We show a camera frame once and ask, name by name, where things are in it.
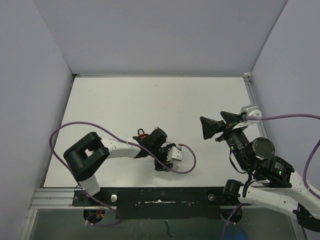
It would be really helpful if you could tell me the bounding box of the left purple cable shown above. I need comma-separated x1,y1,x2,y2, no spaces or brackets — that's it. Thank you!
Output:
49,121,197,198

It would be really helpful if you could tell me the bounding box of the orange black padlock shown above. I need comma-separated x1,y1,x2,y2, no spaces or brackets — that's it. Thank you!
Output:
137,128,148,139

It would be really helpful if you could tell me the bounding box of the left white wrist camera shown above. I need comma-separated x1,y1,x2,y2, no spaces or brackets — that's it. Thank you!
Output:
167,146,183,162

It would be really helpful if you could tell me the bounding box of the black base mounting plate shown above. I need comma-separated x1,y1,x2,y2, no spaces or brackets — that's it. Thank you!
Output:
72,187,240,220

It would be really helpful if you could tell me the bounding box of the aluminium frame rail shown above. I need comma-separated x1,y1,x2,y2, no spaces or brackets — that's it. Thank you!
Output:
243,72,307,240

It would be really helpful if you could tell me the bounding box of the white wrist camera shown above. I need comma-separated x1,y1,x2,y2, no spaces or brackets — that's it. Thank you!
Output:
167,146,183,162
240,105,262,122

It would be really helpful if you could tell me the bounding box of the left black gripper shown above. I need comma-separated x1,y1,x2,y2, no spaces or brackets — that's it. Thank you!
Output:
149,144,176,171

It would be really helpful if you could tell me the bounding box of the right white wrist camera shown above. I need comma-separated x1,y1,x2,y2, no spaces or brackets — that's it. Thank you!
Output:
240,105,262,122

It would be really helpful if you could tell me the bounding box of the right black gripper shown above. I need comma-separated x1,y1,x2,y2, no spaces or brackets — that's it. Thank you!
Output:
199,110,249,169

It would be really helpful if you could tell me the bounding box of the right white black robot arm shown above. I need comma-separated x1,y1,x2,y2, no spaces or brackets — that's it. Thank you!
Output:
200,106,320,232

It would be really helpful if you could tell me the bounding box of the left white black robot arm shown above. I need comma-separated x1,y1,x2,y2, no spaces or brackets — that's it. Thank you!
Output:
63,128,183,206

